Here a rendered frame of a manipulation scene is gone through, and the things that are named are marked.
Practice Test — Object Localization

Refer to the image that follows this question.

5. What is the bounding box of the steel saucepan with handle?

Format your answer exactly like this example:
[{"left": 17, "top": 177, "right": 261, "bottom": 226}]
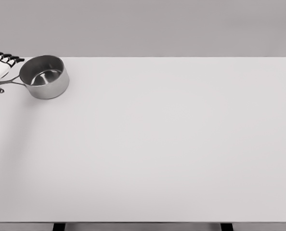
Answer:
[{"left": 0, "top": 55, "right": 70, "bottom": 100}]

